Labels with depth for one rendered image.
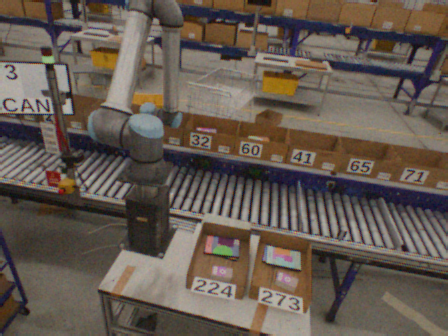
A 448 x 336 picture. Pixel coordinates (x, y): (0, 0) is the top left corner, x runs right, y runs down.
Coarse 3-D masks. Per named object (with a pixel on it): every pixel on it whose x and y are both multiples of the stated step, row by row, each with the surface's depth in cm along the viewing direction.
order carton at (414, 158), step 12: (408, 156) 248; (420, 156) 246; (432, 156) 245; (444, 156) 240; (420, 168) 221; (432, 168) 219; (444, 168) 237; (396, 180) 229; (432, 180) 224; (444, 180) 222
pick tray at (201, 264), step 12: (204, 228) 182; (216, 228) 181; (228, 228) 180; (204, 240) 180; (240, 240) 183; (240, 252) 175; (192, 264) 162; (204, 264) 166; (216, 264) 166; (228, 264) 167; (240, 264) 168; (192, 276) 148; (204, 276) 160; (240, 276) 162; (240, 288) 147
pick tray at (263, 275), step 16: (272, 240) 181; (288, 240) 178; (304, 240) 175; (256, 256) 162; (304, 256) 177; (256, 272) 165; (272, 272) 166; (288, 272) 167; (304, 272) 168; (256, 288) 148; (272, 288) 157; (304, 288) 160; (304, 304) 145
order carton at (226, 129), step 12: (192, 120) 259; (204, 120) 260; (216, 120) 258; (228, 120) 256; (192, 132) 235; (204, 132) 233; (216, 132) 264; (228, 132) 262; (216, 144) 237; (228, 144) 235
